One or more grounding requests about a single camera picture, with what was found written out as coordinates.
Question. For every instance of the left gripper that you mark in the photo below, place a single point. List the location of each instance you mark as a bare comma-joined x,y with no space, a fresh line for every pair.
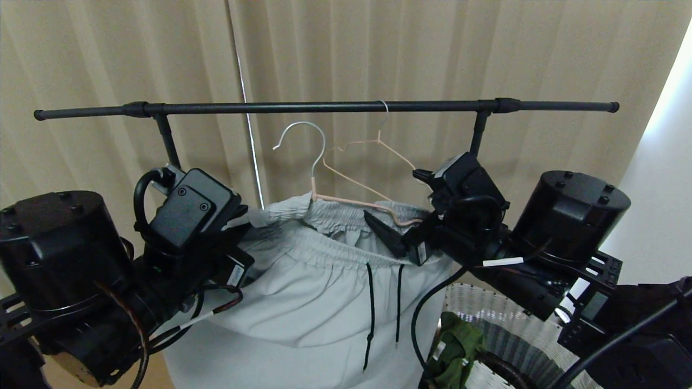
184,275

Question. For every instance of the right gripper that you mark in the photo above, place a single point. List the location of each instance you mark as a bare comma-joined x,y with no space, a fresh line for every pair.
465,243

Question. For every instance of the green garment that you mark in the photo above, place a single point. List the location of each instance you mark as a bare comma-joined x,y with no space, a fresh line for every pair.
459,346

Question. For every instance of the pink clothes hanger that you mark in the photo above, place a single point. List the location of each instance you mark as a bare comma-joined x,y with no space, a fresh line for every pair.
397,154
346,200

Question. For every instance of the pale grey shorts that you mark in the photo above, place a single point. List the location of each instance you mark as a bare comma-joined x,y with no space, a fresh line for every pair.
313,302

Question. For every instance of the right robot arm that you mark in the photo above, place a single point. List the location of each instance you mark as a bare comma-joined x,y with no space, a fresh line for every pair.
567,216

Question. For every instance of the white laundry basket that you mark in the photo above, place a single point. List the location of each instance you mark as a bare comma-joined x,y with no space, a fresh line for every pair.
503,319

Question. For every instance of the black clothes rack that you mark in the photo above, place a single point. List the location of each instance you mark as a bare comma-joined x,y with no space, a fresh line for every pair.
324,107

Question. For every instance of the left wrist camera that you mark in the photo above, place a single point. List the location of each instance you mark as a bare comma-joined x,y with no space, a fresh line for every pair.
189,210

